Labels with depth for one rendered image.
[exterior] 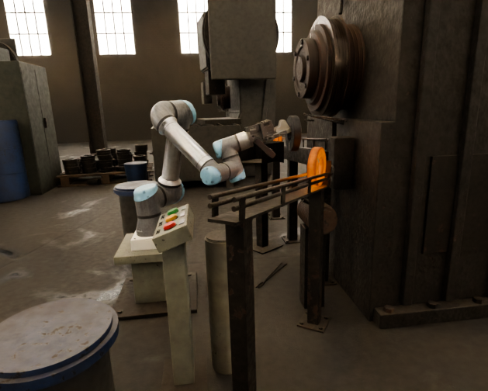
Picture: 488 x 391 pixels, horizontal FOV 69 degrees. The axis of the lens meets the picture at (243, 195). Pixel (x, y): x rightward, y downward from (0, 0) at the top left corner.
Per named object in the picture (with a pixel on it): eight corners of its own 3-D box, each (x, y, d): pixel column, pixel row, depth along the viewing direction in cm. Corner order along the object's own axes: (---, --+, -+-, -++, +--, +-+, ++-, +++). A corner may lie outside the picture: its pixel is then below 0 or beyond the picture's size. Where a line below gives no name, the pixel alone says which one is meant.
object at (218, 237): (241, 351, 141) (237, 227, 128) (245, 373, 129) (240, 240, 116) (211, 354, 139) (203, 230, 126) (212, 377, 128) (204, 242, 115)
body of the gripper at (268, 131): (272, 119, 148) (245, 129, 147) (278, 139, 150) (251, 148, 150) (269, 118, 155) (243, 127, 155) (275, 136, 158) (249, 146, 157)
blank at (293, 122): (292, 116, 161) (284, 116, 161) (302, 113, 146) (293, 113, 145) (292, 150, 163) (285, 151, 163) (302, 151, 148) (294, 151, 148)
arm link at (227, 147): (218, 161, 156) (211, 143, 156) (241, 153, 156) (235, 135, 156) (217, 160, 148) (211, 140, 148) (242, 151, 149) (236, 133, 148)
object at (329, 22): (313, 115, 204) (315, 27, 192) (347, 118, 159) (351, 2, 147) (302, 116, 203) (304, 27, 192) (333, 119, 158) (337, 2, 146)
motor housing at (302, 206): (320, 295, 180) (322, 193, 167) (336, 320, 159) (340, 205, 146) (295, 297, 179) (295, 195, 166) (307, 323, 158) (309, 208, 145)
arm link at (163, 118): (143, 96, 148) (219, 172, 134) (162, 95, 157) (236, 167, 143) (135, 118, 155) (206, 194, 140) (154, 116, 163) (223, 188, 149)
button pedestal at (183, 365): (206, 351, 141) (196, 202, 126) (208, 399, 118) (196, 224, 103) (165, 356, 139) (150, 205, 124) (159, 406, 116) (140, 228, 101)
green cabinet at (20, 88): (1, 197, 414) (-26, 61, 377) (29, 185, 481) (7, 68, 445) (44, 195, 419) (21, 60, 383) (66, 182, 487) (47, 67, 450)
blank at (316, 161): (321, 192, 143) (313, 192, 145) (328, 159, 148) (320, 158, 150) (313, 175, 130) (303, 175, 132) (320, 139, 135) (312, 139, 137)
